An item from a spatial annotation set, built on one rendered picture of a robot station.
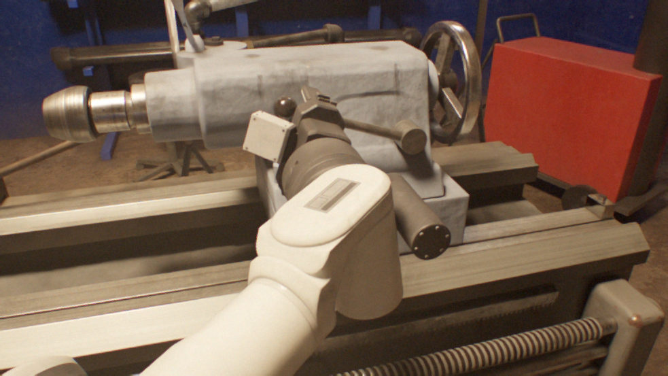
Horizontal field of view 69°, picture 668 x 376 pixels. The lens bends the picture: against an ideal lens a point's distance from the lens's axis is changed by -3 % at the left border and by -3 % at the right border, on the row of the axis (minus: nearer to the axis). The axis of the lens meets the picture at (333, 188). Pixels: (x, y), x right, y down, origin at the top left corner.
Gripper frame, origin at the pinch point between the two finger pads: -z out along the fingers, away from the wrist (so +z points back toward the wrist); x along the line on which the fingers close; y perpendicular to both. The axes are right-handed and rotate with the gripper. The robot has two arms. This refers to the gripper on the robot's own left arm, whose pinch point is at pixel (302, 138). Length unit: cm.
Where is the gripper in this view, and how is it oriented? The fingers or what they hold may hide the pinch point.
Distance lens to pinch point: 61.5
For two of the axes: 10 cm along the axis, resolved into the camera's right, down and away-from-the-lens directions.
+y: -9.1, -1.7, -3.7
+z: 2.6, 4.5, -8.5
